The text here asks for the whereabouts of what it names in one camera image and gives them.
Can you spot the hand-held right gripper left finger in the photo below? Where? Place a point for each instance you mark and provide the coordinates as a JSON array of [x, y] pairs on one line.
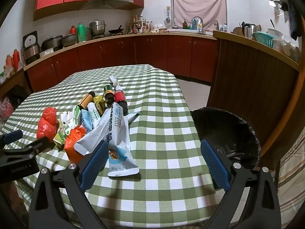
[[94, 164]]

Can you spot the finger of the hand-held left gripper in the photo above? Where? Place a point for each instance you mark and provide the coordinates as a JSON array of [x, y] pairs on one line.
[[13, 136], [35, 146]]

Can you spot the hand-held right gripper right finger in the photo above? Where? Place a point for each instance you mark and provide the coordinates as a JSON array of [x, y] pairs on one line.
[[215, 164]]

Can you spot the red plastic bag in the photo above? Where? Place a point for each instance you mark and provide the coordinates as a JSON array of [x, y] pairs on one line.
[[47, 121]]

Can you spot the orange plastic bag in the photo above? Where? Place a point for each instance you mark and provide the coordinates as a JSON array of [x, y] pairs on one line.
[[73, 145]]

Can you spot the large white tube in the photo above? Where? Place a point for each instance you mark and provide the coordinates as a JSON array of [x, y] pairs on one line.
[[95, 136]]

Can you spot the green white packet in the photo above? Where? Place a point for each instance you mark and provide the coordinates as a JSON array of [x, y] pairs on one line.
[[63, 133]]

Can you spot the black waste bin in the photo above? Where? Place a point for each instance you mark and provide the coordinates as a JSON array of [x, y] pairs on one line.
[[226, 133]]

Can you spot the light blue packet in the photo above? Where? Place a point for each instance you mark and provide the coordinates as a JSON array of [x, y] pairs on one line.
[[86, 120]]

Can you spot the white tube teal cap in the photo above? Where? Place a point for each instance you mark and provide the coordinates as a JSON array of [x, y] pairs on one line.
[[93, 113]]

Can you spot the yellow wrapper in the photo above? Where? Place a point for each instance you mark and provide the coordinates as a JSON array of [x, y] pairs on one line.
[[100, 102]]

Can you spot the brown bottle black cap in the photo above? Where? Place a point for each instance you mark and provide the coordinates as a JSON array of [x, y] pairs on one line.
[[87, 99]]

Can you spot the red bottle black cap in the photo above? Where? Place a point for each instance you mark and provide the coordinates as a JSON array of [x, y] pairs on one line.
[[119, 97]]

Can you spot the dark bottle green cap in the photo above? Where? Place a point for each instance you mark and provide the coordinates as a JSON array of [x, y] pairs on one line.
[[109, 93]]

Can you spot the pink plastic bag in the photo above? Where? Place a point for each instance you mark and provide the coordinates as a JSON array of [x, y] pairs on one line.
[[7, 109]]

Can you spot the wooden side table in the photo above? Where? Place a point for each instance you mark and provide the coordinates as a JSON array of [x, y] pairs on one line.
[[14, 81]]

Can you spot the green checked tablecloth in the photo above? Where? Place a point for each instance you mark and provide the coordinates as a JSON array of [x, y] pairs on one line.
[[162, 133]]

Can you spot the orange plastic bottle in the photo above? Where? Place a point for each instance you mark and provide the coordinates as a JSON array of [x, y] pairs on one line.
[[16, 59], [9, 60]]

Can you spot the striped cloth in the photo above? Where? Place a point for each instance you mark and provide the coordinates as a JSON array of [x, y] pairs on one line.
[[293, 183]]

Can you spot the wooden cabinet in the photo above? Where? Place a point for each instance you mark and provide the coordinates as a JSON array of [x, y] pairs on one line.
[[245, 81]]

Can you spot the steel rice cooker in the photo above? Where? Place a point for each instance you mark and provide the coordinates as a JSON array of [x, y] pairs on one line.
[[31, 47]]

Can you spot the black pot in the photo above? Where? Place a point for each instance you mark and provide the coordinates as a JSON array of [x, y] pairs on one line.
[[51, 43]]

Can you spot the steel basin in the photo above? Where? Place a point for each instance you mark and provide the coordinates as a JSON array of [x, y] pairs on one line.
[[69, 40]]

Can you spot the red thermos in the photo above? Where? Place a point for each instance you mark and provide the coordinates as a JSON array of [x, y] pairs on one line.
[[73, 29]]

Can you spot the red base cabinets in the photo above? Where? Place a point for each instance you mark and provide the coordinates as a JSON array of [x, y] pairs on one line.
[[143, 52]]

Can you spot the green thermos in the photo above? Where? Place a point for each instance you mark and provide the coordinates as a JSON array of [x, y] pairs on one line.
[[81, 32]]

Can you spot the steel steamer pot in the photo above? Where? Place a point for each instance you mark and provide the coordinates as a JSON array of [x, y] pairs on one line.
[[97, 27]]

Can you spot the teal plastic basket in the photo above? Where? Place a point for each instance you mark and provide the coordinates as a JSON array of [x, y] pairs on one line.
[[263, 39]]

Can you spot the black wok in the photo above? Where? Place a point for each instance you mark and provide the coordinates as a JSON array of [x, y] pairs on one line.
[[116, 31]]

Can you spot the white sink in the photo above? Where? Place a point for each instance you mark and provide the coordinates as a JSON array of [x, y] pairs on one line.
[[188, 31]]

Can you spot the clear plastic containers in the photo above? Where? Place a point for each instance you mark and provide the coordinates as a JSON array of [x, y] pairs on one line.
[[286, 47]]

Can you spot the steel kettle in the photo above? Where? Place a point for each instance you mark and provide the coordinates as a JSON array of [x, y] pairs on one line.
[[249, 31]]

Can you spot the small chrome faucet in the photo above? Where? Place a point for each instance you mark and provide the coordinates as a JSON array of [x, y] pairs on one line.
[[216, 25]]

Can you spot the yellow white detergent bottle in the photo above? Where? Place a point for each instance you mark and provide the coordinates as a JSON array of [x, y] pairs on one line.
[[199, 25]]

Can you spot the tall chrome faucet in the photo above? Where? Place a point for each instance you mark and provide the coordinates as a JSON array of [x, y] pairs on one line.
[[201, 22]]

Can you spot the brown glass bottle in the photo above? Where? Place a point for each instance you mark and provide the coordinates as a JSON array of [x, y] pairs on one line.
[[185, 25]]

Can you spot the white bowl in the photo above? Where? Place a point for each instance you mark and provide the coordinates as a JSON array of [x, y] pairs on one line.
[[275, 32]]

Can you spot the group of condiment bottles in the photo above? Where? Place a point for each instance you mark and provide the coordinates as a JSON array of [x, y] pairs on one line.
[[138, 26]]

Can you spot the hanging metal strainer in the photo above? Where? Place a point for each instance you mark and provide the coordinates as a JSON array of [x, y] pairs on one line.
[[168, 20]]

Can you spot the pink curtain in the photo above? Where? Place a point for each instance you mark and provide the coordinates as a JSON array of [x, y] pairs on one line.
[[200, 9]]

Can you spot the range hood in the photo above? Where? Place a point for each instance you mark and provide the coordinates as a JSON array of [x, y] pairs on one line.
[[107, 2]]

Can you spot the hanging dark clothes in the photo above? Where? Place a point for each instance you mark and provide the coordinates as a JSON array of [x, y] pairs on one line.
[[292, 16]]

